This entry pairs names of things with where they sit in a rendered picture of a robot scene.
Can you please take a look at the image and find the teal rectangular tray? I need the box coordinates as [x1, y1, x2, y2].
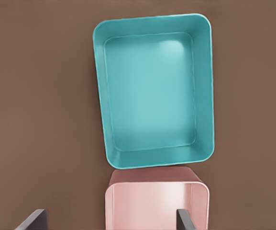
[92, 13, 215, 171]

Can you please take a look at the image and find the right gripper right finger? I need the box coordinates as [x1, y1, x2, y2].
[177, 208, 198, 230]

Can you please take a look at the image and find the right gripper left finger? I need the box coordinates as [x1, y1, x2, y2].
[15, 208, 48, 230]

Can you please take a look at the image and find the pink rectangular tray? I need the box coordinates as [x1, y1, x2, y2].
[104, 167, 210, 230]

